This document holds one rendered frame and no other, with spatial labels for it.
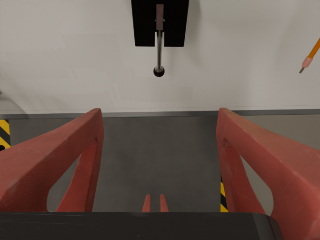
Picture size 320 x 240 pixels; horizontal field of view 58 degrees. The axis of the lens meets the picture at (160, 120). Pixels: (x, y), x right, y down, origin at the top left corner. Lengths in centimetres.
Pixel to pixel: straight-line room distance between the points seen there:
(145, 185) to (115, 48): 114
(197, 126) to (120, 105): 93
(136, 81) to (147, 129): 97
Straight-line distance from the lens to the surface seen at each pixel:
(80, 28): 38
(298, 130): 153
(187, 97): 48
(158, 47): 27
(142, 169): 145
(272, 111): 55
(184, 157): 143
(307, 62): 28
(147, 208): 26
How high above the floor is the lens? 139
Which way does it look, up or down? 83 degrees down
